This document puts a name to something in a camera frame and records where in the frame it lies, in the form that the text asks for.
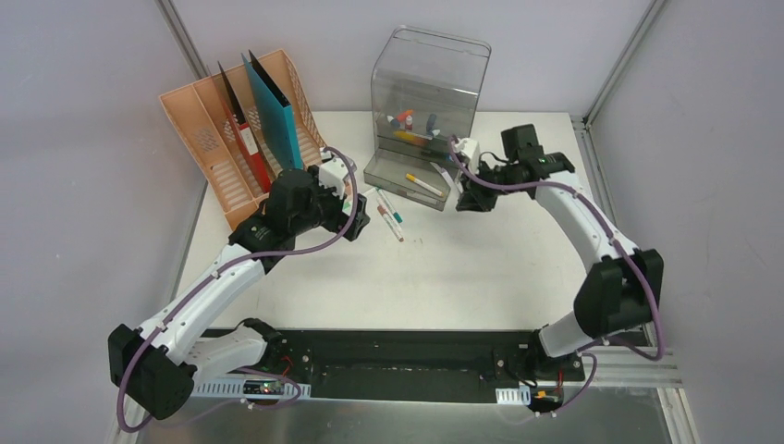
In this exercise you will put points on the teal folder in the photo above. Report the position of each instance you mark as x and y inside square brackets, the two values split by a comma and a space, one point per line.
[276, 116]

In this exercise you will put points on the aluminium frame rail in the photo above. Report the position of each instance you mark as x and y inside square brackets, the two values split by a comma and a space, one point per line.
[619, 367]

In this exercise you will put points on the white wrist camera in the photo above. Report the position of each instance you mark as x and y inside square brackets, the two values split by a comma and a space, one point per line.
[468, 152]
[333, 174]

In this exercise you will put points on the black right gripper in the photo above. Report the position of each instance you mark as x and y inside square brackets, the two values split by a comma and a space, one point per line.
[474, 199]

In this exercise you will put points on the black highlighter orange cap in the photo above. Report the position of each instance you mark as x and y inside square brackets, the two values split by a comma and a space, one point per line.
[422, 140]

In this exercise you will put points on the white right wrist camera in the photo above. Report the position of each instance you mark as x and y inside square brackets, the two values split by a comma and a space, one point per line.
[468, 152]

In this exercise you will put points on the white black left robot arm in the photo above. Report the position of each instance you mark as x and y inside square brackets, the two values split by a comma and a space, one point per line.
[157, 365]

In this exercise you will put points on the smoked clear drawer box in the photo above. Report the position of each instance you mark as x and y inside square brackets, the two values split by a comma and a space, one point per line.
[428, 72]

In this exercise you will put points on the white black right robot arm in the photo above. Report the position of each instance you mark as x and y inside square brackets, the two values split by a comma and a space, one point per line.
[622, 286]

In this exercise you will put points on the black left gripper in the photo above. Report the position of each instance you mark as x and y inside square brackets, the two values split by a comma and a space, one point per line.
[342, 213]

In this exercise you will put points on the peach plastic file organizer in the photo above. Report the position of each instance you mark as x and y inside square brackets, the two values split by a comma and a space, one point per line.
[206, 115]

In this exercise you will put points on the blue white small bottle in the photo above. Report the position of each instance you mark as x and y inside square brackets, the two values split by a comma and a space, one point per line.
[393, 122]

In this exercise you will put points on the red folder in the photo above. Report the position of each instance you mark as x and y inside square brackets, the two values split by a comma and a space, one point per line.
[246, 141]

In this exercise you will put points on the dark blue small bottle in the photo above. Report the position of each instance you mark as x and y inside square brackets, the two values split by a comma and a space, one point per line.
[430, 124]

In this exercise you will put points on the white marker yellow caps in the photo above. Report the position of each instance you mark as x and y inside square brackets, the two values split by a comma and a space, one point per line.
[424, 185]

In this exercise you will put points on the red orange small bottle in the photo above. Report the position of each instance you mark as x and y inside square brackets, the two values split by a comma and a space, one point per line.
[403, 115]

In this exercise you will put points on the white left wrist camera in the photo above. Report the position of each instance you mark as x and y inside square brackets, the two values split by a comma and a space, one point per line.
[333, 174]

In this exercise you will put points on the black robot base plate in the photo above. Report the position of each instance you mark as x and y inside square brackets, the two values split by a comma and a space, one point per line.
[466, 366]

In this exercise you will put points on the white marker purple cap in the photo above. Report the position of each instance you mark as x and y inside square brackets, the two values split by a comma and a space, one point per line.
[445, 175]

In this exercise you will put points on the white marker brown cap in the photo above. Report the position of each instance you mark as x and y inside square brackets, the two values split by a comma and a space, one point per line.
[391, 222]

